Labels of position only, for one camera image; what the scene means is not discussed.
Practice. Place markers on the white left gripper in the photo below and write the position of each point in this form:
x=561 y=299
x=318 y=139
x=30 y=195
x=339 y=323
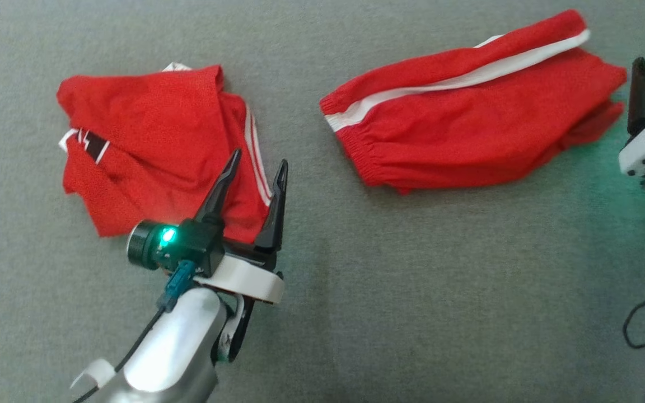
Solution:
x=244 y=277

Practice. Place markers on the red basketball jersey number 23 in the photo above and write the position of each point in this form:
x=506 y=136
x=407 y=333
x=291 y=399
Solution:
x=149 y=129

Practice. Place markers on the red shorts with white stripe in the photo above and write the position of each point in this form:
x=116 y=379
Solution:
x=468 y=123

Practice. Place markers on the grey sofa seat cushion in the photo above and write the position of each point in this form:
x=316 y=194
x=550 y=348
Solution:
x=412 y=280

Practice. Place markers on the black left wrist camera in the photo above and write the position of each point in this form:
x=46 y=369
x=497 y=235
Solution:
x=194 y=246

